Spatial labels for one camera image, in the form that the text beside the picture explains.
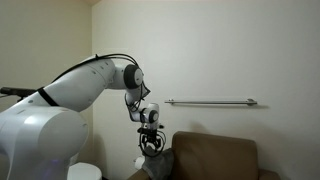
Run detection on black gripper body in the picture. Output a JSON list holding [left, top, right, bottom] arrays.
[[139, 129, 163, 145]]

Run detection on grey towel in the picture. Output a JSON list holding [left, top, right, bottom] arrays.
[[142, 147, 175, 180]]

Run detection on metal towel bar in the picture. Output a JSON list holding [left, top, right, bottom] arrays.
[[164, 97, 259, 107]]

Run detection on white toilet paper roll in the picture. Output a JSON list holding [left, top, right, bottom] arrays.
[[133, 155, 146, 170]]

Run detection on tan armchair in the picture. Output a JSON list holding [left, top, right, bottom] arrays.
[[127, 130, 282, 180]]

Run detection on black camera on tripod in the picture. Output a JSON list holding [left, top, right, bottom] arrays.
[[0, 86, 38, 102]]

